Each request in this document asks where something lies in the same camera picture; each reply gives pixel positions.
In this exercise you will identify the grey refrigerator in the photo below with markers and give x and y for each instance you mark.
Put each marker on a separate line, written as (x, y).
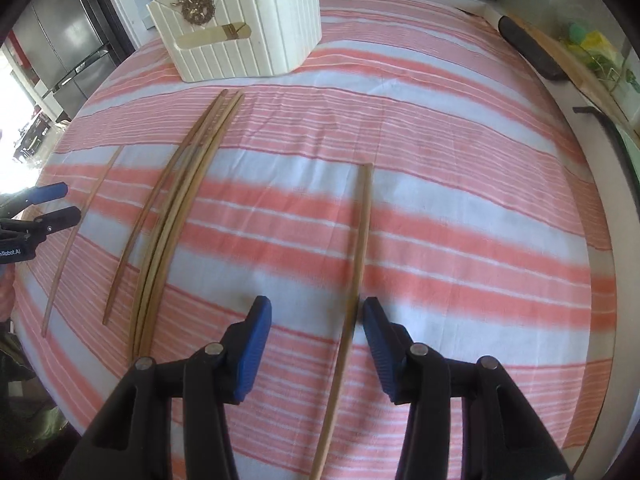
(66, 46)

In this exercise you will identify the pink striped tablecloth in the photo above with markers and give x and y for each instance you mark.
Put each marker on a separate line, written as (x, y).
(487, 235)

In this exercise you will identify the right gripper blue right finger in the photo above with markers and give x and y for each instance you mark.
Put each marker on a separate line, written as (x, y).
(502, 436)

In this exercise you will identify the green cutting board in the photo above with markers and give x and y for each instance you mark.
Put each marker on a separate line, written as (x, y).
(619, 147)

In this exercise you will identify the wooden cutting board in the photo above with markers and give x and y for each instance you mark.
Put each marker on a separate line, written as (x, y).
(584, 80)

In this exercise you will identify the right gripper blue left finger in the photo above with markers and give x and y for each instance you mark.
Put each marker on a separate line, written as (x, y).
(130, 436)

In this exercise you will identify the yellow green bag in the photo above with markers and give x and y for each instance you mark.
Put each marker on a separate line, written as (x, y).
(593, 49)

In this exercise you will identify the cream utensil holder box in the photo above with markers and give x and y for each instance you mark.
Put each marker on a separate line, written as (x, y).
(223, 39)

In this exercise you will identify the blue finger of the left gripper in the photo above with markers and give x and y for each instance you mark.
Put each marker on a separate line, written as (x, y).
(34, 196)
(51, 222)

